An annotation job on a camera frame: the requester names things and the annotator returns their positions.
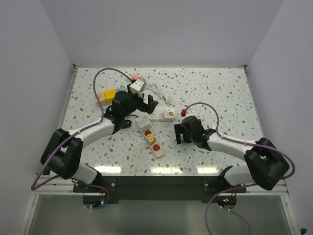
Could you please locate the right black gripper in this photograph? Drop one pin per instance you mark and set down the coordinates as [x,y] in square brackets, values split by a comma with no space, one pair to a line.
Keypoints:
[179,129]

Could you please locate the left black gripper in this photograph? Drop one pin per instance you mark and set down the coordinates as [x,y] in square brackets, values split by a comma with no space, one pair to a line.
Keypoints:
[147,107]

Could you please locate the white tiger plug adapter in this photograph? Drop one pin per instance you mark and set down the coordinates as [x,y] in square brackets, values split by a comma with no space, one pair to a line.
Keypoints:
[169,114]

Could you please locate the white triangular power strip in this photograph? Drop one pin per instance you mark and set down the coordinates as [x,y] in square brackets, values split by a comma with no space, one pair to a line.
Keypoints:
[157,115]

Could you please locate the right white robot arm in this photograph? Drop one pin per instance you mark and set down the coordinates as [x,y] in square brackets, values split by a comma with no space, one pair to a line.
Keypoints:
[265,165]

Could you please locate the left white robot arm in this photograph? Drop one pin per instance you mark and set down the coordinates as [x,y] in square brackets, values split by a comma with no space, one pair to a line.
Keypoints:
[63,152]

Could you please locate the brown-pink plug adapter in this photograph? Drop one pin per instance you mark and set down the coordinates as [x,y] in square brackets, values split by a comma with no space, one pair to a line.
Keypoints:
[142,79]

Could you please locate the yellow plug adapter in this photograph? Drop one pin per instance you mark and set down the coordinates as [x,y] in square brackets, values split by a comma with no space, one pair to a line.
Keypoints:
[150,138]

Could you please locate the white cube socket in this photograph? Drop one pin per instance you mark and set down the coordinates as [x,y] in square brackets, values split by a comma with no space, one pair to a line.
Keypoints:
[143,124]

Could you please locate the wooden power strip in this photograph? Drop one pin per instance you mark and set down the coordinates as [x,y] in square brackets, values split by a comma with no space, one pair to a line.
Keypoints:
[156,147]

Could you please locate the yellow cube socket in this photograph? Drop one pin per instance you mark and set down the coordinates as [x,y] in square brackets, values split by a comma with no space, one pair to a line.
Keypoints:
[109,95]

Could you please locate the light blue round base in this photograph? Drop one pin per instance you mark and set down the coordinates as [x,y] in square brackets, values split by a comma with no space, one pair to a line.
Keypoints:
[104,107]

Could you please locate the beige cube socket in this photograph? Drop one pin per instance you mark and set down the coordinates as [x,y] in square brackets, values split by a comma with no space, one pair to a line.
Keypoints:
[100,99]

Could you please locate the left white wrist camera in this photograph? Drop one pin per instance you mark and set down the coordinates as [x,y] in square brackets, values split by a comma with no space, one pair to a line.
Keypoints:
[138,86]

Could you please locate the right wrist camera red plug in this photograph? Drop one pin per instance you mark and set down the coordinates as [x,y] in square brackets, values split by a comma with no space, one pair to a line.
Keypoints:
[188,112]

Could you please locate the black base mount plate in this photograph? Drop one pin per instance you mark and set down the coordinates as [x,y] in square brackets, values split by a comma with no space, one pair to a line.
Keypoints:
[153,188]

